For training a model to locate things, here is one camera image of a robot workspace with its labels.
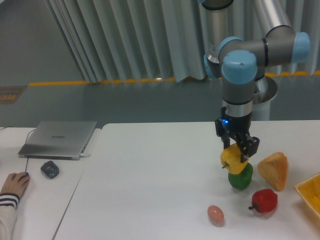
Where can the dark grey small device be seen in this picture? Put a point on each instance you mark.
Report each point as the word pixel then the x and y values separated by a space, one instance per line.
pixel 50 169

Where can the triangular bread pastry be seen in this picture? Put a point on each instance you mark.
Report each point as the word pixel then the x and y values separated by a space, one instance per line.
pixel 274 170

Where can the yellow woven basket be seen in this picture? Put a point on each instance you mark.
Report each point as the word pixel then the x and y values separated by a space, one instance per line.
pixel 309 191

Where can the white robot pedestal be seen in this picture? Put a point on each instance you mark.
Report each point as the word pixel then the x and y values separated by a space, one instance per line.
pixel 266 90

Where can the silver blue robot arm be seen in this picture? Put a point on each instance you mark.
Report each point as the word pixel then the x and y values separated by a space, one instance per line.
pixel 241 64

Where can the person's hand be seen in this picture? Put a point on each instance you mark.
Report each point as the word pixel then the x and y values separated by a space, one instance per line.
pixel 15 184

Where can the brown egg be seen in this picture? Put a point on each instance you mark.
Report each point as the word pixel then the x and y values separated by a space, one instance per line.
pixel 215 214

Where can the yellow bell pepper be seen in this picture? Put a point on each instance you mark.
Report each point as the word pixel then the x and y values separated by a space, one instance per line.
pixel 230 159

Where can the silver closed laptop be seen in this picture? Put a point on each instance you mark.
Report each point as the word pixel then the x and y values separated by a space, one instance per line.
pixel 58 140

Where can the white striped sleeve forearm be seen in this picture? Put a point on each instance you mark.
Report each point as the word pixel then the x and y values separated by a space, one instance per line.
pixel 8 214

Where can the red bell pepper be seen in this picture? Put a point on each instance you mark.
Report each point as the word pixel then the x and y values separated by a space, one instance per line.
pixel 264 201

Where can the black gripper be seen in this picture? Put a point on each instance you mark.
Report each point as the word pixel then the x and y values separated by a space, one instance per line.
pixel 237 128

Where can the green bell pepper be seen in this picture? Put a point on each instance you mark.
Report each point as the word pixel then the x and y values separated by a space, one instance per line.
pixel 242 180

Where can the pale green curtain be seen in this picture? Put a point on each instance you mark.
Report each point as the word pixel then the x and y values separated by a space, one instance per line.
pixel 122 40

